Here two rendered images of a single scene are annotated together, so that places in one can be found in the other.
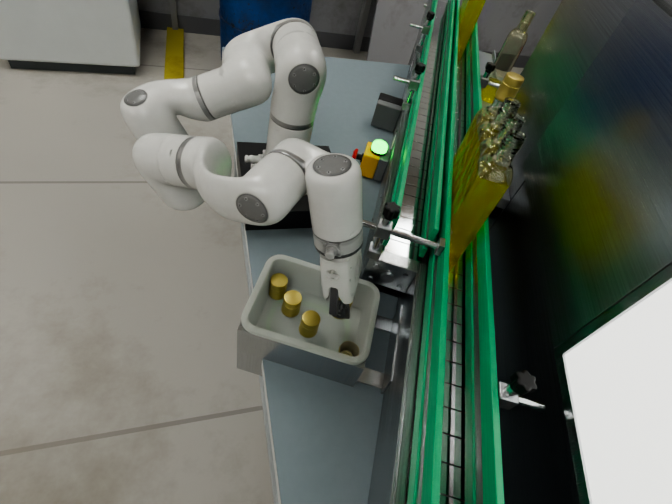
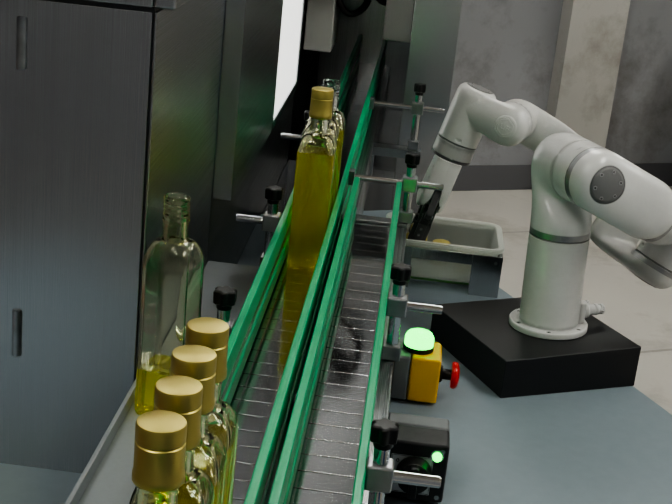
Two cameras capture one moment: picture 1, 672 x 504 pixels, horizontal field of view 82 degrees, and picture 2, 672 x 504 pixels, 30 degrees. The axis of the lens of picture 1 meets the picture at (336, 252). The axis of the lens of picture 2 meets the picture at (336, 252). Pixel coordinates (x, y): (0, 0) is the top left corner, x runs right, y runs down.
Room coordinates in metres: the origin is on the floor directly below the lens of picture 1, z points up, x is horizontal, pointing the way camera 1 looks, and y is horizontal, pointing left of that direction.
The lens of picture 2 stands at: (2.64, -0.08, 1.55)
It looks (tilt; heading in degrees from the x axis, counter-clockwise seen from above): 19 degrees down; 183
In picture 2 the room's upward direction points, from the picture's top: 6 degrees clockwise
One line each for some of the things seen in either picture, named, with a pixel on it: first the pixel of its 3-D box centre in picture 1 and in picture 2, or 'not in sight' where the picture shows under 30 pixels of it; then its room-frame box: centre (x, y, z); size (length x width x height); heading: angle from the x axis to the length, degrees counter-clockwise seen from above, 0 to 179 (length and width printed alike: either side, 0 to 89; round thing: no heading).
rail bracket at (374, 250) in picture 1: (395, 236); (395, 186); (0.50, -0.09, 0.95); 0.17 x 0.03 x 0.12; 90
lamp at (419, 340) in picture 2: (379, 146); (419, 339); (0.93, -0.03, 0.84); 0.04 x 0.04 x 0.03
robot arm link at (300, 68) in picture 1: (297, 78); (568, 186); (0.74, 0.18, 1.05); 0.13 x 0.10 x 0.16; 24
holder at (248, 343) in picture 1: (324, 322); (426, 254); (0.38, -0.02, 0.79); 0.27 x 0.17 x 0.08; 90
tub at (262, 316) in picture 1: (311, 316); (441, 251); (0.38, 0.01, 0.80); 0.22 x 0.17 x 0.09; 90
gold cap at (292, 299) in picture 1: (291, 303); not in sight; (0.40, 0.05, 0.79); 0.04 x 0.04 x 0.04
